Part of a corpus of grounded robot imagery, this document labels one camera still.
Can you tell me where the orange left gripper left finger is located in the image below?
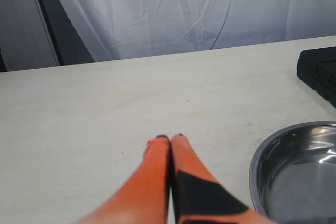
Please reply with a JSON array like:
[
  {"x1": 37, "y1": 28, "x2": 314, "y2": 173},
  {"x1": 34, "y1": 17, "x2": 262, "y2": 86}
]
[{"x1": 77, "y1": 135, "x2": 170, "y2": 223}]

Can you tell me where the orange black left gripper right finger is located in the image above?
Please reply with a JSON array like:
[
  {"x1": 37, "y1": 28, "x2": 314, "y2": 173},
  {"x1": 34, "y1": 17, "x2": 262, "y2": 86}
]
[{"x1": 171, "y1": 133, "x2": 273, "y2": 223}]

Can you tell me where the black plastic tool case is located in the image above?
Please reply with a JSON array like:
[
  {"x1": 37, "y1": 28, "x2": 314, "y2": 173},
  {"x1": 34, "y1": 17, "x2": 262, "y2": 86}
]
[{"x1": 297, "y1": 47, "x2": 335, "y2": 106}]

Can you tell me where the round steel bowl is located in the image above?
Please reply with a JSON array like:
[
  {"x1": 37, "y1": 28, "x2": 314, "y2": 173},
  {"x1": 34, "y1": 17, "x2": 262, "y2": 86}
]
[{"x1": 249, "y1": 121, "x2": 335, "y2": 223}]

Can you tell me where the white backdrop curtain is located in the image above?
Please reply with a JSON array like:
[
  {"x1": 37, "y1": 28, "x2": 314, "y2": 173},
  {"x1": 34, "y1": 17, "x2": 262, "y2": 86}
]
[{"x1": 60, "y1": 0, "x2": 335, "y2": 61}]

